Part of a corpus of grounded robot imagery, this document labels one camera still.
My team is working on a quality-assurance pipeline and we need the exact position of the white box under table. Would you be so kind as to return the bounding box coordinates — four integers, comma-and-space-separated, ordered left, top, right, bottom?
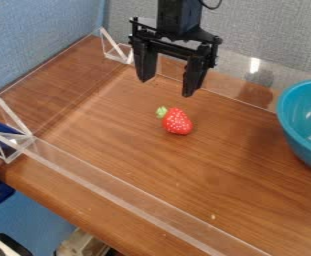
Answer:
55, 229, 110, 256

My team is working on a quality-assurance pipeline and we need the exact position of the blue plastic bowl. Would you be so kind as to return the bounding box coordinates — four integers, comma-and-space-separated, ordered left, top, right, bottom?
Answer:
277, 80, 311, 167

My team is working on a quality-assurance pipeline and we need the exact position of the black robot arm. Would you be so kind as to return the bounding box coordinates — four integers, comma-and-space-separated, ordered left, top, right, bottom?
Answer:
130, 0, 224, 97

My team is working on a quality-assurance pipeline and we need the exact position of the black cable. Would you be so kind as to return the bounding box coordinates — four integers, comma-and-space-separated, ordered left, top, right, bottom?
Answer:
200, 0, 224, 11

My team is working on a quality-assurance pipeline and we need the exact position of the white black object on floor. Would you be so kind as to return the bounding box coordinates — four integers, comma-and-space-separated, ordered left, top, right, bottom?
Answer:
0, 233, 34, 256

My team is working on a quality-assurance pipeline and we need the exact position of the red toy strawberry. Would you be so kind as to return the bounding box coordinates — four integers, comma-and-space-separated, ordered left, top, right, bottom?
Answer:
157, 106, 193, 135

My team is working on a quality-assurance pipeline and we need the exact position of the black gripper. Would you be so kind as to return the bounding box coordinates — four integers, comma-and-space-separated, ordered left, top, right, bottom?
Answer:
130, 17, 224, 97

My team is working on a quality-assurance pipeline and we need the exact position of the clear acrylic barrier wall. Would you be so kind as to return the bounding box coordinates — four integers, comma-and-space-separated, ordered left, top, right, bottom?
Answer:
0, 35, 311, 256

